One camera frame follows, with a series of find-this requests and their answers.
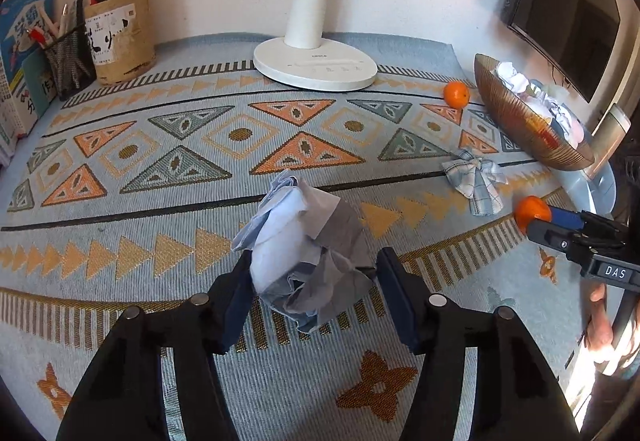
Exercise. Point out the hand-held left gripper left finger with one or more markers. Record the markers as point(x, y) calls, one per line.
point(237, 306)

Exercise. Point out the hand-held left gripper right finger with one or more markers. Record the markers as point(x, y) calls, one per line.
point(400, 306)

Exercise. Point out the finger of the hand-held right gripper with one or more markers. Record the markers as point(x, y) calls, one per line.
point(555, 238)
point(567, 218)

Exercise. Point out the orange tangerine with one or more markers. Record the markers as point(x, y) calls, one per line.
point(456, 95)
point(531, 210)

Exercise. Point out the grey-blue cloth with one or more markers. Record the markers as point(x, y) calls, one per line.
point(300, 251)

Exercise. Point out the brown glass bowl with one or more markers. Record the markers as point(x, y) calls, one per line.
point(510, 121)

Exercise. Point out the person's right hand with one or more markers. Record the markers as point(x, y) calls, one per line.
point(600, 336)

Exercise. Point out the gold thermos bottle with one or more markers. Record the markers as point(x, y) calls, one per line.
point(610, 136)

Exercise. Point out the checked cloth bow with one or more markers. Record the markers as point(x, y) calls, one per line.
point(475, 181)

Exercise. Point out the patterned woven mat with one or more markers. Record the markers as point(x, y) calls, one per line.
point(200, 171)

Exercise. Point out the small crumpled white paper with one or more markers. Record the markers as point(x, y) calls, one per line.
point(512, 77)

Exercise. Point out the white desk lamp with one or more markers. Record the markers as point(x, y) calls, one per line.
point(310, 66)

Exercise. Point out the beige pen cup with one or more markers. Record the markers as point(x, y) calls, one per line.
point(120, 51)

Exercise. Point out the black mesh pen holder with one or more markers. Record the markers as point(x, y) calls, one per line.
point(70, 66)

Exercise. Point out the black wall television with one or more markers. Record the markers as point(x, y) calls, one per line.
point(565, 21)

